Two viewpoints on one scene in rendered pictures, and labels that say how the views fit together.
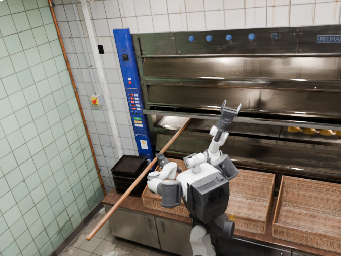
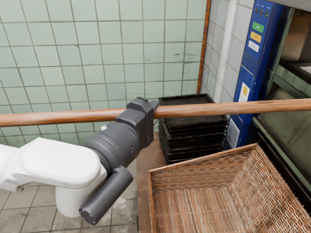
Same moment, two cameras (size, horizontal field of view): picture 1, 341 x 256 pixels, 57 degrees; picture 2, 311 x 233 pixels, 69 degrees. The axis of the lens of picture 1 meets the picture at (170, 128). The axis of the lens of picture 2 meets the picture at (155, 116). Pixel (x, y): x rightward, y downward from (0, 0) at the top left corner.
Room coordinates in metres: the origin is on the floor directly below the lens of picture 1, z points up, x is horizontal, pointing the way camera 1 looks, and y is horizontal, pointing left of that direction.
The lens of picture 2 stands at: (1.96, -0.24, 1.48)
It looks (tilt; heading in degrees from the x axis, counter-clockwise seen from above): 33 degrees down; 55
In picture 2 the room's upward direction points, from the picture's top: straight up
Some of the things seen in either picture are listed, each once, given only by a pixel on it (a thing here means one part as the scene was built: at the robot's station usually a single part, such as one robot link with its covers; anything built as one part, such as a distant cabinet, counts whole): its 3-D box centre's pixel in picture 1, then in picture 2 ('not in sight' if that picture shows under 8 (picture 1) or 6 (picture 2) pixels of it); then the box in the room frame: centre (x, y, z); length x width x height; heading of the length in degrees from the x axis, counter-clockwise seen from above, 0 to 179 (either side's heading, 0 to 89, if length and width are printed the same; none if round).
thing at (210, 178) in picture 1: (203, 192); not in sight; (1.60, -0.15, 1.26); 0.34 x 0.30 x 0.36; 115
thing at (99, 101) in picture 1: (97, 99); not in sight; (3.06, 0.71, 1.46); 0.10 x 0.07 x 0.10; 61
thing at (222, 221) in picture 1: (212, 222); not in sight; (1.60, -0.19, 1.00); 0.28 x 0.13 x 0.18; 60
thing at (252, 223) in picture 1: (238, 197); not in sight; (2.13, -0.50, 0.72); 0.56 x 0.49 x 0.28; 62
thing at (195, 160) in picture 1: (196, 162); not in sight; (1.66, -0.13, 1.46); 0.10 x 0.07 x 0.09; 115
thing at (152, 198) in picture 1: (178, 186); (219, 225); (2.41, 0.01, 0.72); 0.56 x 0.49 x 0.28; 60
